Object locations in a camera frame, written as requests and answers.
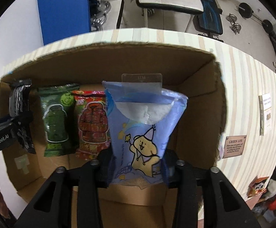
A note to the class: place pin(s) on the blue cartoon tissue packet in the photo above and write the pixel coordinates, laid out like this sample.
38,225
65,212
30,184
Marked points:
142,128

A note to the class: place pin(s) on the pile of chrome dumbbells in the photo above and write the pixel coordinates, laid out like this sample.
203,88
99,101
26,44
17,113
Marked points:
101,14

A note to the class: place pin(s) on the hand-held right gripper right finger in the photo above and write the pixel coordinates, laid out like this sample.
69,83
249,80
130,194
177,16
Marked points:
170,168

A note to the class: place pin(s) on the brown label card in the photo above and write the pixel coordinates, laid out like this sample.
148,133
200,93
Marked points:
234,146

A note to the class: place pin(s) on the green jacket print packet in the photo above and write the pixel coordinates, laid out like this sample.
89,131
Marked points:
56,123

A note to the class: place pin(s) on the small chrome dumbbell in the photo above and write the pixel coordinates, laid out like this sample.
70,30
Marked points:
234,23

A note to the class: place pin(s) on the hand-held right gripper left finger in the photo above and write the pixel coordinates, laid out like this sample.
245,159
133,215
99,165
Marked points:
103,171

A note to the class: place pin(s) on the blue folded mat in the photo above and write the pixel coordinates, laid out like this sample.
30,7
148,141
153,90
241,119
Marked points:
64,11

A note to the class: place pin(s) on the orange panda print packet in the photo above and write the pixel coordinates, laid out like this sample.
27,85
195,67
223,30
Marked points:
258,186

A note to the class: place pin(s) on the black barbell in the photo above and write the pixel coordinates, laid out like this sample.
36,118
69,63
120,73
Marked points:
245,9

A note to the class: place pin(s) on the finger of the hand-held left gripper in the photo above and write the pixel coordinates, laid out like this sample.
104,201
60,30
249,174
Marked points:
21,121

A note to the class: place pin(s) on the white paper label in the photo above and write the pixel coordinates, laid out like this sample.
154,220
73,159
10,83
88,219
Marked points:
266,111

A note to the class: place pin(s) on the red jacket print packet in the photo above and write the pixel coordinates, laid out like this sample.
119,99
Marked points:
92,128

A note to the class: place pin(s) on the brown cardboard box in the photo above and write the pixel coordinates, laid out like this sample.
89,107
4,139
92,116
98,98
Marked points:
194,99

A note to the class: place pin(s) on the black weight bench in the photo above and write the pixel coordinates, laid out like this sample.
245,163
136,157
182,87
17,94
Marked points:
209,14

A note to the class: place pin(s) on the black packet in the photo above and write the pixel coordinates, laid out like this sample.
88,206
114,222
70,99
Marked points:
19,97

